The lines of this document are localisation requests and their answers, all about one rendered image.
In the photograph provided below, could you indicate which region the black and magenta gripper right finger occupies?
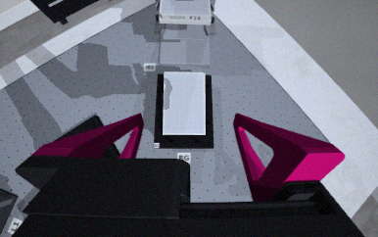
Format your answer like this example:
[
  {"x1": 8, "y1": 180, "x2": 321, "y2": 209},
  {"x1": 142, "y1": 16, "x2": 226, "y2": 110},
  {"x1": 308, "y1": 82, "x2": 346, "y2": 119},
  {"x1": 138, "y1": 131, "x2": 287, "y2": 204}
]
[{"x1": 233, "y1": 114, "x2": 345, "y2": 202}]

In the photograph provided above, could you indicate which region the grey perforated base plate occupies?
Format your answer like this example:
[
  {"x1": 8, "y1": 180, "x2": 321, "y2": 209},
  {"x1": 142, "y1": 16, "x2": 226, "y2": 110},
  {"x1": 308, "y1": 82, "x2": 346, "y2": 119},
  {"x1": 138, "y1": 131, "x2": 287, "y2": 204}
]
[{"x1": 0, "y1": 2, "x2": 331, "y2": 237}]

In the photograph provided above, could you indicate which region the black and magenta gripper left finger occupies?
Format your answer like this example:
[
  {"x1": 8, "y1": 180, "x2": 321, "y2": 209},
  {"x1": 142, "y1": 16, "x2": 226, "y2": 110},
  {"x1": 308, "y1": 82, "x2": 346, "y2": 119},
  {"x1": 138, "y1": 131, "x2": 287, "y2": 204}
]
[{"x1": 32, "y1": 114, "x2": 144, "y2": 159}]

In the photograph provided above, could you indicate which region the white multi-well plate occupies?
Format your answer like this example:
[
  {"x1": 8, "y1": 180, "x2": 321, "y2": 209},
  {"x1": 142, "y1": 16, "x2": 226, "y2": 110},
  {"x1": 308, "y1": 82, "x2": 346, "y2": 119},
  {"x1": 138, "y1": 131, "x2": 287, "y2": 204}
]
[
  {"x1": 159, "y1": 0, "x2": 211, "y2": 25},
  {"x1": 163, "y1": 71, "x2": 206, "y2": 135}
]

